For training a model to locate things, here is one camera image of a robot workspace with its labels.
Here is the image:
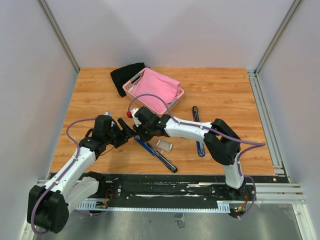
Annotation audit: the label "silver staple strips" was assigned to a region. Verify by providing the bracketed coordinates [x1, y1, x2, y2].
[156, 139, 173, 153]

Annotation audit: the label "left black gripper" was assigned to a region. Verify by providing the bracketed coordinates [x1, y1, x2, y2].
[104, 118, 138, 149]

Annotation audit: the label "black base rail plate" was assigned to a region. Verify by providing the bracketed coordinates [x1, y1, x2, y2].
[49, 172, 258, 211]

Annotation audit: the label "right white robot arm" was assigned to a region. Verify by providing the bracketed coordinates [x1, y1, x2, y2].
[127, 106, 245, 200]

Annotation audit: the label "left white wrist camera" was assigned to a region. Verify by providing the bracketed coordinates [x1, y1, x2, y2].
[95, 111, 114, 126]

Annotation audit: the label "pink plastic basket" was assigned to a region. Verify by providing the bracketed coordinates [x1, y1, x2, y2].
[122, 68, 185, 116]

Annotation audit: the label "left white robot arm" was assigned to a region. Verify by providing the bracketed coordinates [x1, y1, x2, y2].
[26, 114, 136, 235]

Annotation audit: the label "pink folded cloth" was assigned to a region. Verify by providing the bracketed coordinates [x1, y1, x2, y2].
[130, 67, 181, 105]

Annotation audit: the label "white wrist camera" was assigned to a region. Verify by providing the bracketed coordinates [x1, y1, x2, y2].
[95, 111, 114, 126]
[126, 108, 141, 127]

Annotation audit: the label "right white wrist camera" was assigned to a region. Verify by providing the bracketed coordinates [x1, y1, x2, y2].
[126, 108, 141, 127]

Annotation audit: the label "black folded cloth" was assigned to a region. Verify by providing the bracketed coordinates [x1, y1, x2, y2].
[110, 62, 146, 97]

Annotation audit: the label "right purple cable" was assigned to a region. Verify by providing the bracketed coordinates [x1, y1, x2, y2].
[126, 93, 266, 218]

